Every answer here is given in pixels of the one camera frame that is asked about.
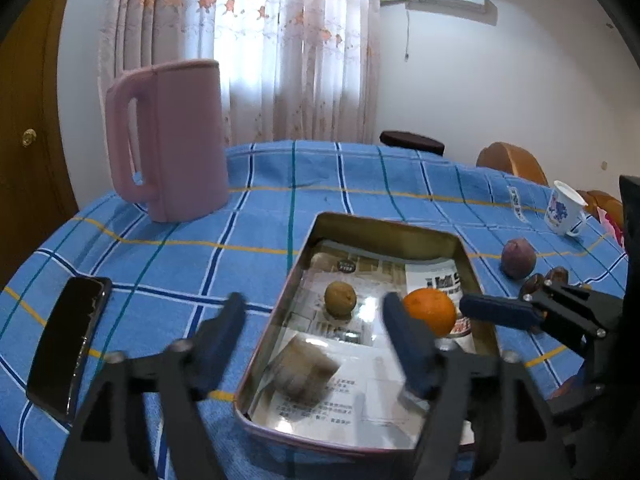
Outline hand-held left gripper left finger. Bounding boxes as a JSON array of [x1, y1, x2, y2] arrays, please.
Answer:
[[55, 292, 247, 480]]

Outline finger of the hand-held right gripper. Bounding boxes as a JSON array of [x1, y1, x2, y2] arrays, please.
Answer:
[[459, 282, 624, 357]]

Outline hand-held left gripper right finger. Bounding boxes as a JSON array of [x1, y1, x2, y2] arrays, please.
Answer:
[[382, 292, 573, 480]]

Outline orange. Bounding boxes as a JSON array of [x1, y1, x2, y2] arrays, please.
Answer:
[[403, 288, 458, 338]]

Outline rectangular metal tin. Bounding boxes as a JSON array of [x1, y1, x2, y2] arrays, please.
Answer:
[[233, 212, 500, 459]]

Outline pink cloth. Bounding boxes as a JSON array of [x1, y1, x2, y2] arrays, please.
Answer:
[[598, 209, 627, 247]]

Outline purple round fruit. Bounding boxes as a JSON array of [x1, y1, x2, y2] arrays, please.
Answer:
[[501, 238, 537, 280]]

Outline printed paper liner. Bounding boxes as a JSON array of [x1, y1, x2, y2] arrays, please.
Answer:
[[248, 240, 476, 448]]

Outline wooden chair back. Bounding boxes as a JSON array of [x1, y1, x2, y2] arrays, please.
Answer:
[[575, 190, 624, 228], [476, 142, 549, 187]]

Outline blue checked tablecloth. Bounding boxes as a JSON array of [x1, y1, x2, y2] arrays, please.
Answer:
[[0, 140, 633, 480]]

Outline brown kiwi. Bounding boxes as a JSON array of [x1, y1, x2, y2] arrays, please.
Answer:
[[324, 281, 357, 319]]

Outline white mug with blue print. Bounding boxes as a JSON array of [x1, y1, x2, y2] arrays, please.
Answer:
[[544, 180, 590, 237]]

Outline black smartphone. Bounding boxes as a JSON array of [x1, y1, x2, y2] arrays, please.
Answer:
[[26, 276, 113, 422]]

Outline dark round stool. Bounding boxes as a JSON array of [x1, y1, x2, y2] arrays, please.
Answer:
[[379, 130, 446, 157]]

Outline pink plastic jug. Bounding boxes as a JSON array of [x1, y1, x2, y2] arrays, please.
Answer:
[[104, 59, 230, 223]]

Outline wooden door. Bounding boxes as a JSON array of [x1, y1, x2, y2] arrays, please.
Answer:
[[0, 0, 81, 288]]

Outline floral sheer curtain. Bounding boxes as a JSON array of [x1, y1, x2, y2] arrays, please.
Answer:
[[97, 0, 382, 145]]

